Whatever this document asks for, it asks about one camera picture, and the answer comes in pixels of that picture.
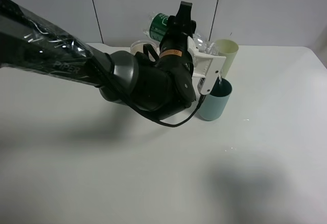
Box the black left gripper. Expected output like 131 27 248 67
154 1 197 82

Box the clear bottle with green label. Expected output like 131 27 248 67
142 11 223 80

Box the teal plastic cup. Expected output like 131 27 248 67
198 79 232 121

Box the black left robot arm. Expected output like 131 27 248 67
1 0 196 122

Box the white cup with blue sleeve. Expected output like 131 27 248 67
130 40 159 55

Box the pale yellow plastic cup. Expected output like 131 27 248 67
216 39 239 78

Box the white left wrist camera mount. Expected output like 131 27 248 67
188 37 226 95

